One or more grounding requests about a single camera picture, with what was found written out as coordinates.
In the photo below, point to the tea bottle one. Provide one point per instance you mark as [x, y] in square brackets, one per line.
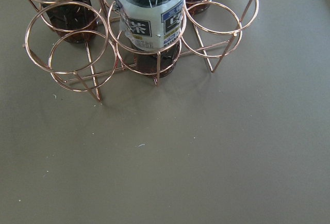
[152, 26]

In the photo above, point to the copper wire bottle rack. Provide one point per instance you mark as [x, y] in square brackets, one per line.
[116, 51]

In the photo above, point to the tea bottle three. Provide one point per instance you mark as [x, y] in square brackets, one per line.
[67, 9]

